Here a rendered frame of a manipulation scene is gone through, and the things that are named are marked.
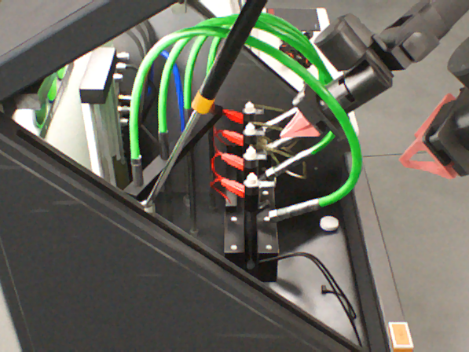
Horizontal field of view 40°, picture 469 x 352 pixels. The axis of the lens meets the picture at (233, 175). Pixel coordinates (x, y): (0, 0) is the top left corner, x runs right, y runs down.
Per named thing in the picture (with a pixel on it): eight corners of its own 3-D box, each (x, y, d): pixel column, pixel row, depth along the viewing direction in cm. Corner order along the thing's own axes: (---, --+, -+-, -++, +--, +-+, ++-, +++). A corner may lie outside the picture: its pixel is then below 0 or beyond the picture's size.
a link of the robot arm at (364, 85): (396, 89, 94) (400, 72, 98) (367, 54, 92) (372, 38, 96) (358, 113, 98) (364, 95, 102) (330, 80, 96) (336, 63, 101)
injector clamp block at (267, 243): (275, 307, 126) (279, 251, 117) (224, 307, 126) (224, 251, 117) (268, 196, 153) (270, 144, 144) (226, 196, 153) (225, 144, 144)
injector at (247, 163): (266, 243, 132) (270, 159, 119) (242, 243, 132) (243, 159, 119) (266, 233, 134) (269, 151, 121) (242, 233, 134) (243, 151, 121)
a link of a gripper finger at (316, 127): (267, 104, 109) (309, 75, 104) (294, 133, 111) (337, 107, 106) (258, 126, 104) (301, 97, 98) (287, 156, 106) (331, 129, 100)
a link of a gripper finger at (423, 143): (377, 155, 82) (432, 134, 74) (401, 120, 86) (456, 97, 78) (411, 192, 84) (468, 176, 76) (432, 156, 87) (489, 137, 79)
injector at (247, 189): (268, 271, 125) (272, 187, 113) (243, 271, 125) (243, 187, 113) (268, 261, 128) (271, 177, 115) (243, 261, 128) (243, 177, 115)
